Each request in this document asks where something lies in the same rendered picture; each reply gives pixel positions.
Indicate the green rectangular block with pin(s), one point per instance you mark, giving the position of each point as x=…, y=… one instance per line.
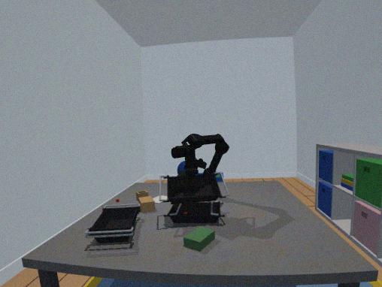
x=199, y=238

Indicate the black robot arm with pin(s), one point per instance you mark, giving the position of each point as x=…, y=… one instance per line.
x=195, y=141

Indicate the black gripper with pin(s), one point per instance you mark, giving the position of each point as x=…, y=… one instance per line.
x=190, y=167

